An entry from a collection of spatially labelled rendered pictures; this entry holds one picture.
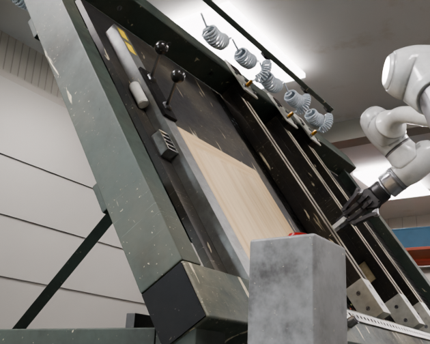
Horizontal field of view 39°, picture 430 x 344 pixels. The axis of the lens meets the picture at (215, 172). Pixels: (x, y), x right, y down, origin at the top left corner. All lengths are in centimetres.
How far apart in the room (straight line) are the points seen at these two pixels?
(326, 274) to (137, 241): 38
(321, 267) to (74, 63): 81
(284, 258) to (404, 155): 116
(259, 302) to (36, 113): 429
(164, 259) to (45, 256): 392
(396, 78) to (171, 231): 69
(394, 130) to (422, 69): 58
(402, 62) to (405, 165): 62
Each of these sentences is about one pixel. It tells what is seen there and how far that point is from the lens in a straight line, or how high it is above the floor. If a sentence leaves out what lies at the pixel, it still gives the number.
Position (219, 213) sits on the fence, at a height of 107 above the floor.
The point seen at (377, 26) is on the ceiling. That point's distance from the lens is 478.
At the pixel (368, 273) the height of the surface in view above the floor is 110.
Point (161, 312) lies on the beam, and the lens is 108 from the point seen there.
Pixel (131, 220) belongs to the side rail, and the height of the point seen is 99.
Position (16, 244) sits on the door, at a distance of 482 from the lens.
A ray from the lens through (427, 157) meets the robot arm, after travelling 206.
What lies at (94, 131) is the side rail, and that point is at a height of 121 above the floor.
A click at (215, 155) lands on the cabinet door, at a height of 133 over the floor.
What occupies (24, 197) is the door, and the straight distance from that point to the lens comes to 491.
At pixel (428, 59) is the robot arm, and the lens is 151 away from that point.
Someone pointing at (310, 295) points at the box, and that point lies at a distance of 93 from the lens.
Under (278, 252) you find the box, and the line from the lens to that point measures 97.
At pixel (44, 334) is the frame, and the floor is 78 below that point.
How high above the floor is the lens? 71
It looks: 19 degrees up
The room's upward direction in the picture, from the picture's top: 3 degrees clockwise
